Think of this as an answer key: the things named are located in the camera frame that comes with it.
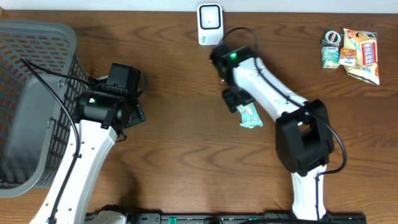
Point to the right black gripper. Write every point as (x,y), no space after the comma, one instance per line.
(231,103)

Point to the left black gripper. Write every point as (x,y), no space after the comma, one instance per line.
(138,110)

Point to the teal Kleenex tissue pack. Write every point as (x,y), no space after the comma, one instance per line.
(330,57)

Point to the orange tissue pack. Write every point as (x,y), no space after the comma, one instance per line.
(348,57)

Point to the yellow wet wipes pack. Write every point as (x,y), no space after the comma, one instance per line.
(365,44)

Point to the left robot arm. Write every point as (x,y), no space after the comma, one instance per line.
(101,114)

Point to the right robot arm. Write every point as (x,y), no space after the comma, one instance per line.
(302,139)

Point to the white barcode scanner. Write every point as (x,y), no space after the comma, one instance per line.
(210,24)

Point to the grey plastic basket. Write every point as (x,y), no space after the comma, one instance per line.
(34,128)

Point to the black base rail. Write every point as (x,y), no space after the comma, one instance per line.
(109,216)

